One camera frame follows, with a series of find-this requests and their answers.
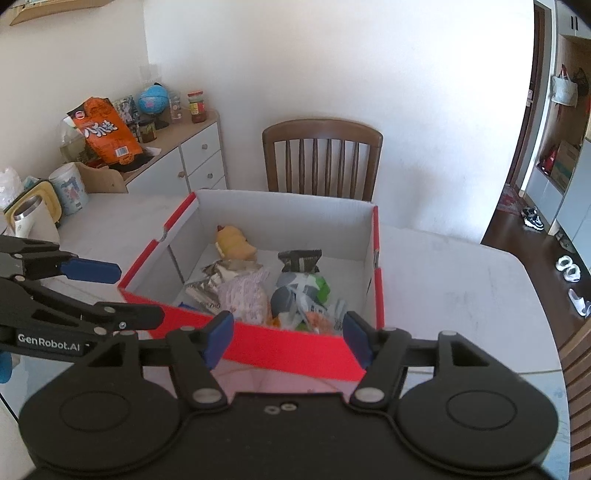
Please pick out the white plastic bag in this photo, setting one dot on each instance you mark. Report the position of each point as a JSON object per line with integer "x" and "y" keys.
{"x": 10, "y": 187}

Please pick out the flat cardboard piece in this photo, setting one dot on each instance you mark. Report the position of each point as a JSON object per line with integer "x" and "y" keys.
{"x": 55, "y": 10}

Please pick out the black white sneakers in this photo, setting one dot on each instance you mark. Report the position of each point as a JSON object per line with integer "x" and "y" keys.
{"x": 533, "y": 219}

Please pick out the white orange snack packet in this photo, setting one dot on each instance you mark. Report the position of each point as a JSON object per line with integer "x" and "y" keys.
{"x": 318, "y": 321}

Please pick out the white barcode packet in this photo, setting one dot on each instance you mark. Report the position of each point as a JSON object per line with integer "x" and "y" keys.
{"x": 244, "y": 297}

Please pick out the red cardboard box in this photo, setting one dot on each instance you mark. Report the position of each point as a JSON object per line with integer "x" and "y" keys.
{"x": 295, "y": 350}

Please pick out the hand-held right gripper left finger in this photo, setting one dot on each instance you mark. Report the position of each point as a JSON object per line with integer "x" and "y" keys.
{"x": 219, "y": 339}

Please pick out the green white packet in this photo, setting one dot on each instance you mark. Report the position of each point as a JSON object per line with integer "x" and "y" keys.
{"x": 300, "y": 288}

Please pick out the pale wooden chair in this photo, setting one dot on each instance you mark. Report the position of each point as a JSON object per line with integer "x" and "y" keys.
{"x": 104, "y": 180}

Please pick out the white marble desktop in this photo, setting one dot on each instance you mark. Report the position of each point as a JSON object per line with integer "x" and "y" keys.
{"x": 461, "y": 286}

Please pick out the red floor rug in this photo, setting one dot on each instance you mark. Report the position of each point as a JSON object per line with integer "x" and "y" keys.
{"x": 509, "y": 199}

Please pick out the dark snack packet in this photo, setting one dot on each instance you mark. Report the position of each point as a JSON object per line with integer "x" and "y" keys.
{"x": 300, "y": 261}

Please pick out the white side cabinet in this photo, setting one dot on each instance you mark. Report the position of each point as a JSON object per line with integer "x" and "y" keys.
{"x": 198, "y": 157}

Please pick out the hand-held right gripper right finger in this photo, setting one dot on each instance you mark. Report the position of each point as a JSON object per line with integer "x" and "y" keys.
{"x": 358, "y": 339}

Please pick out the yellow spotted toy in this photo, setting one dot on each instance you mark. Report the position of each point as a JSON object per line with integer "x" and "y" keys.
{"x": 233, "y": 242}

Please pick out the dark wooden door frame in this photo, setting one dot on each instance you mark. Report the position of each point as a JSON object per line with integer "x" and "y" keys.
{"x": 531, "y": 92}

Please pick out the silver snack packet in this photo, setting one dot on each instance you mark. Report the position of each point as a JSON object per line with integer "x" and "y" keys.
{"x": 212, "y": 277}

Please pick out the brown cardboard box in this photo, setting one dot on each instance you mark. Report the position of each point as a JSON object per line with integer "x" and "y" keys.
{"x": 567, "y": 166}

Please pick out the dark hanging bag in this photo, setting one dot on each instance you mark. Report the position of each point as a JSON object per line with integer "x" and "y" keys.
{"x": 582, "y": 79}

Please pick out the red lid sauce jar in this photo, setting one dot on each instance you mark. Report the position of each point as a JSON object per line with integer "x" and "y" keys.
{"x": 197, "y": 108}

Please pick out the pale tote bag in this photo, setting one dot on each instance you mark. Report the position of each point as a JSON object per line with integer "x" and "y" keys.
{"x": 563, "y": 90}

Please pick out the red bag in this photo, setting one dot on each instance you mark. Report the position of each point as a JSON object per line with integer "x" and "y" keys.
{"x": 548, "y": 161}

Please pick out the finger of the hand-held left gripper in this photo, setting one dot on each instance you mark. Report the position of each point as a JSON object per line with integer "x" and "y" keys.
{"x": 138, "y": 316}
{"x": 92, "y": 271}

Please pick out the orange snack bag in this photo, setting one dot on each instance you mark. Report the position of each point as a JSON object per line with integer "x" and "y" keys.
{"x": 106, "y": 134}

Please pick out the dark glass jar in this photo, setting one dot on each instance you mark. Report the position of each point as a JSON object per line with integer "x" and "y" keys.
{"x": 147, "y": 133}

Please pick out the clear plastic bottle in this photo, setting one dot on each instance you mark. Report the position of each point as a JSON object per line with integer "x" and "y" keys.
{"x": 71, "y": 143}

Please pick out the clear plastic container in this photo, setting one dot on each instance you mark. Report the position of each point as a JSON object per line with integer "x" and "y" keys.
{"x": 175, "y": 107}

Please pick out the blue grey cabinet unit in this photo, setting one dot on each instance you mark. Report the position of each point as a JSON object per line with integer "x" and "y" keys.
{"x": 545, "y": 194}

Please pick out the white slippers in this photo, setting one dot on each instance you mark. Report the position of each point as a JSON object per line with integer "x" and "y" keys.
{"x": 581, "y": 304}
{"x": 569, "y": 268}

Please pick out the blue globe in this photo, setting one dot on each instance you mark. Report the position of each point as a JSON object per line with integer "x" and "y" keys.
{"x": 153, "y": 99}

